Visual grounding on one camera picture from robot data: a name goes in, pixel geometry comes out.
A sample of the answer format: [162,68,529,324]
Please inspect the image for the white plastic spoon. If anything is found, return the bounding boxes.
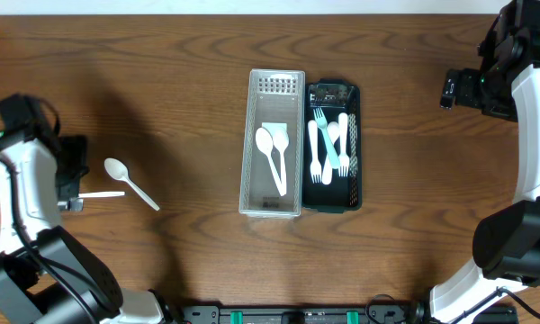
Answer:
[256,127,285,196]
[78,191,125,199]
[273,128,289,196]
[322,121,339,185]
[103,157,160,211]

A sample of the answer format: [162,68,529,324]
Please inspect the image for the white plastic fork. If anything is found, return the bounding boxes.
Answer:
[313,107,340,169]
[338,112,349,177]
[307,120,322,184]

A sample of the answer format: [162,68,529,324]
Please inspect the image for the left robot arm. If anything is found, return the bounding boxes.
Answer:
[0,94,174,324]

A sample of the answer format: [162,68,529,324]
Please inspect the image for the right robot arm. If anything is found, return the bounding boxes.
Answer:
[408,0,540,323]

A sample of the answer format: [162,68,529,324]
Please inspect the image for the black plastic basket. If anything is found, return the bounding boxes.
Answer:
[301,78,362,213]

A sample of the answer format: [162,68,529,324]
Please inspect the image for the clear plastic basket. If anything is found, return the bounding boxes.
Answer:
[238,69,305,219]

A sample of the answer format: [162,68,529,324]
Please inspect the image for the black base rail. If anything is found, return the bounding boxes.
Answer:
[175,301,436,324]

